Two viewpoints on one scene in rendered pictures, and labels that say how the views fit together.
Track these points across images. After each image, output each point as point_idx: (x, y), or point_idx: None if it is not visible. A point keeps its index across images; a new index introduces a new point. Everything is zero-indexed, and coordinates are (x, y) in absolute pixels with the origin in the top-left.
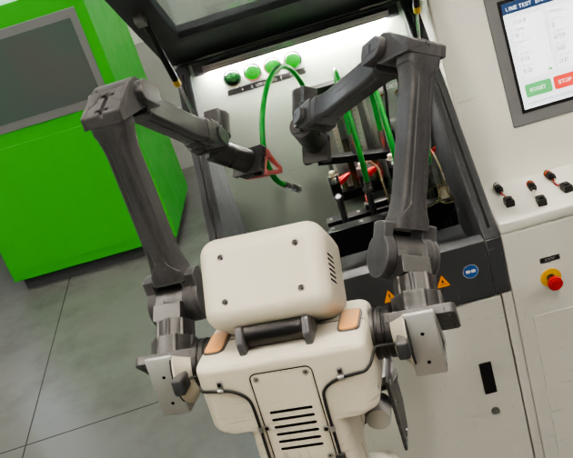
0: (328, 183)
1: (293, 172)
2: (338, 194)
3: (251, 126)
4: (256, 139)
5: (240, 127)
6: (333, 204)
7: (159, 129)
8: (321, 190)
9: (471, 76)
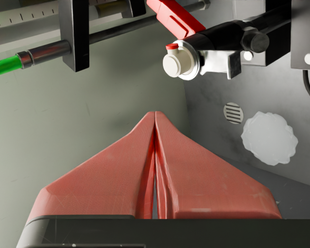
0: (109, 38)
1: (91, 106)
2: (254, 41)
3: (4, 202)
4: (31, 184)
5: (8, 222)
6: (142, 30)
7: None
8: (121, 52)
9: None
